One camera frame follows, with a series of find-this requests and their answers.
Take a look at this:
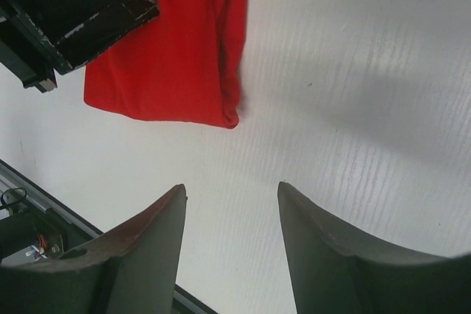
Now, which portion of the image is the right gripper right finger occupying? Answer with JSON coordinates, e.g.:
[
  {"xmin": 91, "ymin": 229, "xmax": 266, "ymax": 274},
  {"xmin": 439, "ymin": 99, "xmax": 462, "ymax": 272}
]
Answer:
[{"xmin": 277, "ymin": 182, "xmax": 470, "ymax": 313}]

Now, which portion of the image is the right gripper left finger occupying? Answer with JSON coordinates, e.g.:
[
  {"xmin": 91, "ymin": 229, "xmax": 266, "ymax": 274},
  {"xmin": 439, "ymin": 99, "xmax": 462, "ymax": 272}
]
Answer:
[{"xmin": 1, "ymin": 185, "xmax": 187, "ymax": 313}]

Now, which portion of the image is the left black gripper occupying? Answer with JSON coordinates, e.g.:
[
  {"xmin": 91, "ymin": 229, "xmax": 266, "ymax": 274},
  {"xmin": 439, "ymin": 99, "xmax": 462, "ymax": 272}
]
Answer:
[{"xmin": 1, "ymin": 0, "xmax": 160, "ymax": 92}]

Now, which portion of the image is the red t shirt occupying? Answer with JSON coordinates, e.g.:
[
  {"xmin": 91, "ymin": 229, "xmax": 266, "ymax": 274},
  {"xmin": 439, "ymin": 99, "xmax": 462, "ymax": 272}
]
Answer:
[{"xmin": 84, "ymin": 0, "xmax": 248, "ymax": 129}]

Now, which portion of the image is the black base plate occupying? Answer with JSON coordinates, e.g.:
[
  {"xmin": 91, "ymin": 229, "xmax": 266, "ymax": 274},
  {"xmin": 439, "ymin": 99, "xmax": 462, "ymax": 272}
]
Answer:
[{"xmin": 1, "ymin": 163, "xmax": 210, "ymax": 313}]

